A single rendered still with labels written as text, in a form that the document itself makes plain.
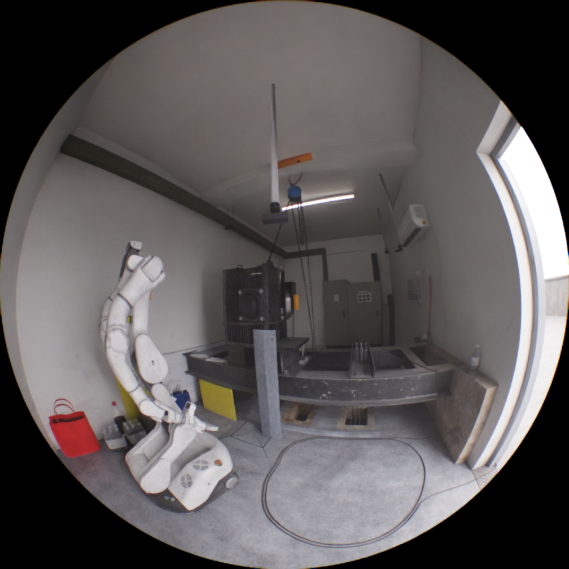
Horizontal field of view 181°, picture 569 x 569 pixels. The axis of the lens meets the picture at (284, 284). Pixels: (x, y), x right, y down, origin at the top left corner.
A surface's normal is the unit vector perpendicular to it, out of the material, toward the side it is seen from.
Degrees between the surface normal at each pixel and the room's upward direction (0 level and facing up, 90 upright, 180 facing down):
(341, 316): 90
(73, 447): 89
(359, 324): 90
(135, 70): 180
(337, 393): 90
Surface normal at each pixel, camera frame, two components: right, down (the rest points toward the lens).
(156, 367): 0.90, -0.10
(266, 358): -0.17, -0.10
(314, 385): -0.38, -0.08
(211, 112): 0.04, 0.99
